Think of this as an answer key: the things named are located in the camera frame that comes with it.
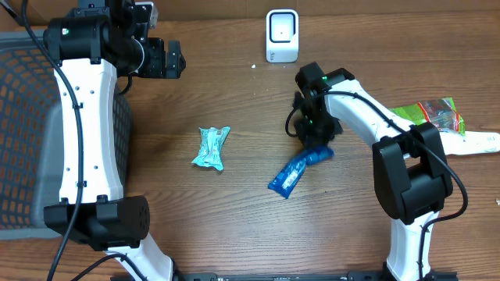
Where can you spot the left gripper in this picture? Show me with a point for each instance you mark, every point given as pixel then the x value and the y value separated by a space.
pixel 158 68

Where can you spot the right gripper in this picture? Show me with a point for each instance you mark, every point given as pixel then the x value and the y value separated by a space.
pixel 312 140

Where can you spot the blue snack packet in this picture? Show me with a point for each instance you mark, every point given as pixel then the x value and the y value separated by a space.
pixel 286 180

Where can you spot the teal snack packet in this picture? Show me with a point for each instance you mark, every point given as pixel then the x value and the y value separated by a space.
pixel 209 154

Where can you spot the green snack bag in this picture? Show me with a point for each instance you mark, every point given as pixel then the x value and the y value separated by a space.
pixel 440 112

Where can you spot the white cosmetic tube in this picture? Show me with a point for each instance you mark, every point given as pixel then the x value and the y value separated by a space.
pixel 471 143

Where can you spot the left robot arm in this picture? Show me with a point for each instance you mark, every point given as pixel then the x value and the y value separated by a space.
pixel 90 48

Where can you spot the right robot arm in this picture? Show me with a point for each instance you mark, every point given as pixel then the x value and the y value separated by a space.
pixel 413 182

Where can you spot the white barcode scanner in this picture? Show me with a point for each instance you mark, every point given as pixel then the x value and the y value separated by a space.
pixel 282 36

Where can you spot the grey plastic shopping basket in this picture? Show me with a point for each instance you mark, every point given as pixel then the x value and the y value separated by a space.
pixel 32 139

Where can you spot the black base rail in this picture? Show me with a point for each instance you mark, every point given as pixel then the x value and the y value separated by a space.
pixel 281 277

